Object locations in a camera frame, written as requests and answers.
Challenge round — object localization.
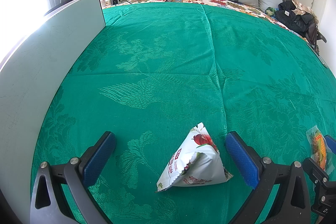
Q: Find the green tablecloth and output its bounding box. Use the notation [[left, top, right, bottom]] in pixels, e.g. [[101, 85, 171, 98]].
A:
[[30, 2, 336, 224]]

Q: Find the long white cardboard box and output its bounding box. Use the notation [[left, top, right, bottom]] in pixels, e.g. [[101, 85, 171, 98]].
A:
[[0, 0, 106, 214]]

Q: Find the black bag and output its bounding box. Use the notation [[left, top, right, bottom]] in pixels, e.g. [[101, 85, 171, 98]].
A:
[[274, 0, 317, 34]]

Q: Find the white triangular snack packet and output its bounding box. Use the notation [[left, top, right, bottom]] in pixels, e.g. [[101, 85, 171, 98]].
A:
[[155, 122, 234, 193]]

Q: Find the beige crumpled cloth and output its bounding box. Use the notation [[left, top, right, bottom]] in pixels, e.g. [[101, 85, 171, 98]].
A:
[[291, 0, 314, 16]]

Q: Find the smartphone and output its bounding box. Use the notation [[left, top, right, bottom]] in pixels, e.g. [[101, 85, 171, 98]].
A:
[[318, 53, 329, 68]]

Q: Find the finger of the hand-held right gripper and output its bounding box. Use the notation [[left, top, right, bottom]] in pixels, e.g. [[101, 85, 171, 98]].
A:
[[302, 157, 331, 188], [323, 135, 336, 161]]

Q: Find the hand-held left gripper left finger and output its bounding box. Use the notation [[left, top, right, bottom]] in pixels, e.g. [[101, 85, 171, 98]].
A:
[[30, 131, 117, 224]]

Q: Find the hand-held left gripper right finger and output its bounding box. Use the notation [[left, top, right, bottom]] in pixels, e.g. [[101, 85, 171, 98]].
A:
[[225, 131, 313, 224]]

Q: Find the small orange snack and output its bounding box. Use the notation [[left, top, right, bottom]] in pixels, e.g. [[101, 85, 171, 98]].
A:
[[306, 126, 328, 172]]

